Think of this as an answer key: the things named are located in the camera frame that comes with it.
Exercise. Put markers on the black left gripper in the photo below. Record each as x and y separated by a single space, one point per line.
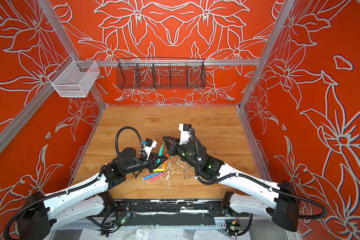
152 163

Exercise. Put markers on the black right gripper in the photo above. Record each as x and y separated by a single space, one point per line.
173 147

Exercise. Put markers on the green marker pen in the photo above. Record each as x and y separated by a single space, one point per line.
160 152

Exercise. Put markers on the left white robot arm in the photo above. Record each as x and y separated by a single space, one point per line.
39 213

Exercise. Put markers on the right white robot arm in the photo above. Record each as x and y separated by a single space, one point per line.
272 200

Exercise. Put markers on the orange marker pen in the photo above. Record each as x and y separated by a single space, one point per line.
165 163

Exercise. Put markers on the blue marker pen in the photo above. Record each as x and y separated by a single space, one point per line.
151 176

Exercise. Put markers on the pink marker pen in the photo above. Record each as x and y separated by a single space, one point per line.
156 177

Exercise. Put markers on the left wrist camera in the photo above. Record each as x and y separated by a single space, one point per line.
148 146

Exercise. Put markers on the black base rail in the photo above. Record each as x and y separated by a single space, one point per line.
160 213

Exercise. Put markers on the black wire basket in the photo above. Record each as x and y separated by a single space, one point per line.
161 74

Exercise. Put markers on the white wire basket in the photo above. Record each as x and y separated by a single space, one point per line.
74 79

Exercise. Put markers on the aluminium frame rails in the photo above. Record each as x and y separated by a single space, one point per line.
36 45

